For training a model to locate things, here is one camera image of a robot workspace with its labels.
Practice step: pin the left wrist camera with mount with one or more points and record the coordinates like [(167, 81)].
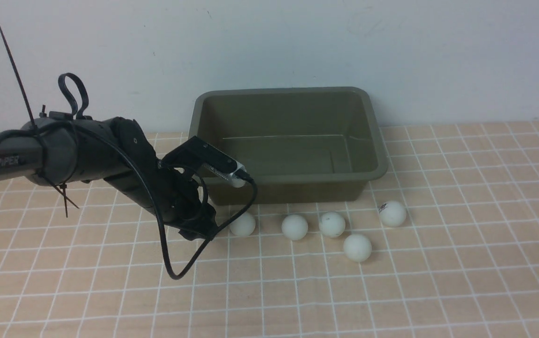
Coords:
[(196, 153)]

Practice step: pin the black cable tie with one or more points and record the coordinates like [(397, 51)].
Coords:
[(34, 129)]

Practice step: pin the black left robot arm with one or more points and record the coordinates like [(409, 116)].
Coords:
[(116, 151)]

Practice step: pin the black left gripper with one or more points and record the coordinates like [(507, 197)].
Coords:
[(183, 197)]

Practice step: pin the checkered peach tablecloth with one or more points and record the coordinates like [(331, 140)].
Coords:
[(464, 264)]

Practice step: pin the white logo table-tennis ball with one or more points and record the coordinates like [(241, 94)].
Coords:
[(392, 213)]

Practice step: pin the olive green plastic bin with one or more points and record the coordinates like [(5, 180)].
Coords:
[(300, 145)]

